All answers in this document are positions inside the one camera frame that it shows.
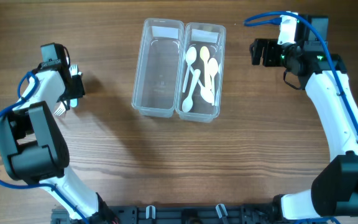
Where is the white fork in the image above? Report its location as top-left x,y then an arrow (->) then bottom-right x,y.
70,64 -> 82,108

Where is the clear plastic container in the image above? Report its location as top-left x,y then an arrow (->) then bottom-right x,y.
175,22 -> 226,123
132,18 -> 184,118

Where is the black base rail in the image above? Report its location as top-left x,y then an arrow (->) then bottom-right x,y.
50,203 -> 291,224

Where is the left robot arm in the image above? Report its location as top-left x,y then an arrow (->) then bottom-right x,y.
0,43 -> 119,223

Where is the left clear plastic container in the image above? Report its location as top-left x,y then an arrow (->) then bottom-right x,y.
132,18 -> 184,118

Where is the white plastic spoon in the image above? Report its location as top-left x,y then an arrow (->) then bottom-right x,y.
182,69 -> 201,113
208,58 -> 219,106
190,67 -> 214,105
182,47 -> 197,93

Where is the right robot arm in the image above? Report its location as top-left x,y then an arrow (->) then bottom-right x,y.
244,11 -> 358,223

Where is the right blue cable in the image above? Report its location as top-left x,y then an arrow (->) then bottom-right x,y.
243,11 -> 358,224

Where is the right clear plastic container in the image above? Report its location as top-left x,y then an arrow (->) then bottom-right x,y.
175,22 -> 226,123

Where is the yellow plastic spoon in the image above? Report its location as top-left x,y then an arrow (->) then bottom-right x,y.
200,46 -> 211,90

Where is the white fork diagonal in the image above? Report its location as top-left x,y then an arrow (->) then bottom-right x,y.
54,101 -> 67,116

